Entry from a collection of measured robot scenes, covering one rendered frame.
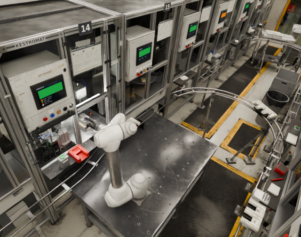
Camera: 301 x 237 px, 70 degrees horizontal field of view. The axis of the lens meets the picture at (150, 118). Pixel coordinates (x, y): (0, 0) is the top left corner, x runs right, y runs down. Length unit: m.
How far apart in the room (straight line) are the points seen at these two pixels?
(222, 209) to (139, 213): 1.32
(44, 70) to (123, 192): 1.11
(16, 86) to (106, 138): 0.66
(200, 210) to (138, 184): 1.26
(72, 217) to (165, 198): 1.21
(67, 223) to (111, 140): 1.55
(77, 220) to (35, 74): 1.81
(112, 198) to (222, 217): 1.59
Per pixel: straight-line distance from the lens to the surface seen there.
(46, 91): 1.74
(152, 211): 2.13
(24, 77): 1.65
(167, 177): 2.34
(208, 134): 3.93
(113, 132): 1.56
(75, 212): 2.94
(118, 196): 1.91
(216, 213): 3.05
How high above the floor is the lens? 2.57
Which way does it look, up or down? 40 degrees down
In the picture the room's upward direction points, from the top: 6 degrees clockwise
